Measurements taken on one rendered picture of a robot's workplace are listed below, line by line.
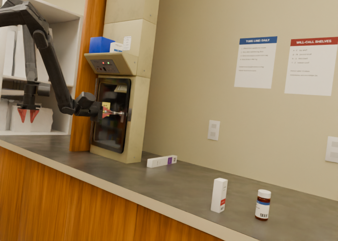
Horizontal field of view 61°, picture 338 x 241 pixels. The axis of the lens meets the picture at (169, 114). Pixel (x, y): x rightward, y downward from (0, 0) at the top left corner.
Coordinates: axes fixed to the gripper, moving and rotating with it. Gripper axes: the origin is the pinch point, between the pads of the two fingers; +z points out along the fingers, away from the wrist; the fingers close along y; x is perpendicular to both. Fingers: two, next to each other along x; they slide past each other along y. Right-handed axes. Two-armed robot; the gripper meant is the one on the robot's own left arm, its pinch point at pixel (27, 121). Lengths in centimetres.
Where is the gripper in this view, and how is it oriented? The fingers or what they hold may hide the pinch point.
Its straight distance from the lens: 171.4
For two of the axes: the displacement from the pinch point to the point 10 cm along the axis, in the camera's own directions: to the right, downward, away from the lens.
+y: 6.1, 0.4, 7.9
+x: -7.8, -1.0, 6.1
